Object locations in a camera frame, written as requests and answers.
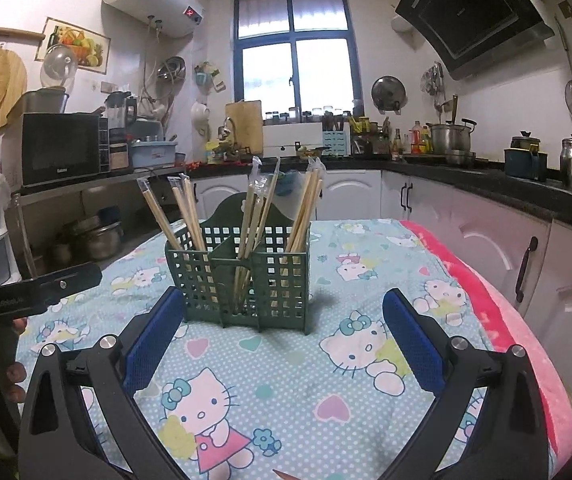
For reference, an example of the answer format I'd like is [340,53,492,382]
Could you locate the black range hood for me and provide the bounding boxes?
[397,0,554,80]

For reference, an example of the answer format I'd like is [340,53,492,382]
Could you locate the blue dish rack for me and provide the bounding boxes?
[129,140,175,169]

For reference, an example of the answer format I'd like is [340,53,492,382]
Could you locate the black microwave oven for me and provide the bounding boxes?
[20,113,110,188]

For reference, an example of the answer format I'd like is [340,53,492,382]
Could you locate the pink towel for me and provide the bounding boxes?
[402,221,572,476]

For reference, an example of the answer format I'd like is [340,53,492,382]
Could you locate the wooden cutting board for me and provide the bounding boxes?
[225,101,263,155]

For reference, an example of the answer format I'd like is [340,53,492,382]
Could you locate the glass lid on wall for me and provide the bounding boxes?
[39,44,78,90]

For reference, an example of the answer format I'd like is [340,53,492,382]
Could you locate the dark green plastic utensil basket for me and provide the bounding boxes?
[165,193,310,334]

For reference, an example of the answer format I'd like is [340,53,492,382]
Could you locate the steel pot on shelf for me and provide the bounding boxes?
[72,217,123,261]

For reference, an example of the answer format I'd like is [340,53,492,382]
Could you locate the blue framed window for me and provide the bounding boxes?
[233,0,363,122]

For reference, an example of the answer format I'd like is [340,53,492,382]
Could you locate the wooden chopstick pair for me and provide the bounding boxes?
[233,176,261,312]
[137,178,183,250]
[167,174,207,252]
[237,179,270,302]
[285,157,326,252]
[252,158,280,249]

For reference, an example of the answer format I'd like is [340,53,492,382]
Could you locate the person's left hand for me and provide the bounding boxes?
[7,318,28,404]

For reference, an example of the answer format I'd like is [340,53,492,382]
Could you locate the hanging pot lid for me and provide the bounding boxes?
[371,76,407,115]

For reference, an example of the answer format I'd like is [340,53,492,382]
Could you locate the black blender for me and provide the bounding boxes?
[104,91,137,130]

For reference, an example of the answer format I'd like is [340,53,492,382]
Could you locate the large steel stock pot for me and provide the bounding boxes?
[428,118,477,155]

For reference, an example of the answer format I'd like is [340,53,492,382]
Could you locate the Hello Kitty blue tablecloth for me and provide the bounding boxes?
[14,216,498,480]

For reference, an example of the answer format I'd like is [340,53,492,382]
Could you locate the fruit picture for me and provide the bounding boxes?
[35,18,111,75]

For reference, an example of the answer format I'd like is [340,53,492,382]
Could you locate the blue enamel pot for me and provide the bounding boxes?
[504,130,548,182]

